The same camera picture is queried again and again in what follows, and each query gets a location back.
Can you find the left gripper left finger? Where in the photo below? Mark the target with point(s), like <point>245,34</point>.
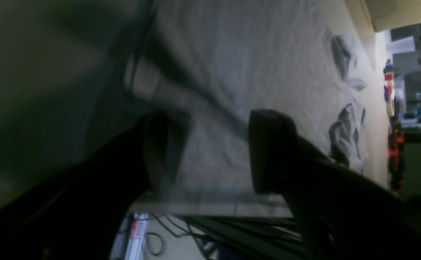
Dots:
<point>76,214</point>

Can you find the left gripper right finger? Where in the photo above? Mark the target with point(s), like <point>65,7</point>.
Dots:
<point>340,215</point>

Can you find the grey T-shirt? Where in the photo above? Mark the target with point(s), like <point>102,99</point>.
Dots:
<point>209,63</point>

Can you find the orange black object right edge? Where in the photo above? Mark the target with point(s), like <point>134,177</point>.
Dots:
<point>396,160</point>

